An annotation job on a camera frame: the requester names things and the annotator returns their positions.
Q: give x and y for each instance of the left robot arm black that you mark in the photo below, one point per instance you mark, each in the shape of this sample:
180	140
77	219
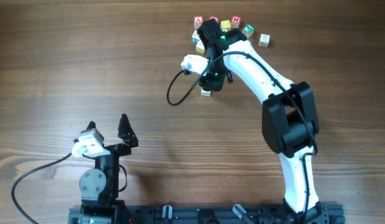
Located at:
99	186

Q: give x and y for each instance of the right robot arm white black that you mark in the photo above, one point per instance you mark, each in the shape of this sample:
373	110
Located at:
289	116

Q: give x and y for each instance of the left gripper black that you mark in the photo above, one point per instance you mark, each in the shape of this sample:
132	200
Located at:
122	132

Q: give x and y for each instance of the red letter W block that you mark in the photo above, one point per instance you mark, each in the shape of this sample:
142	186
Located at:
215	18

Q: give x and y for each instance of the blue sided white block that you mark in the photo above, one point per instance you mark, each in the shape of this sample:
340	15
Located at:
195	37

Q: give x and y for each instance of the yellow sided white block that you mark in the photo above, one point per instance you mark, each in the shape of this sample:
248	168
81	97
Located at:
200	47

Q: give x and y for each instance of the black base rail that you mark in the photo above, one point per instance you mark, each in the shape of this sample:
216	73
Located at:
168	214

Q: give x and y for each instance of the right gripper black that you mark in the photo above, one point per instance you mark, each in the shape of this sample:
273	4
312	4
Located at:
216	85

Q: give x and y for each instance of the yellow top block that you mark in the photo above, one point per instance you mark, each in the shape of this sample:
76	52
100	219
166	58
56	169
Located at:
225	25

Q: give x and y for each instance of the green top block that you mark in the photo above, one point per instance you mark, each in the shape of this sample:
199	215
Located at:
248	30

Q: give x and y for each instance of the red letter A block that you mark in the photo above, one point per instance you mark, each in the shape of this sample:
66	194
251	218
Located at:
198	21

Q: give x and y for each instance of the red letter M block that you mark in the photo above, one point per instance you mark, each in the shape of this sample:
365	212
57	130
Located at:
235	22

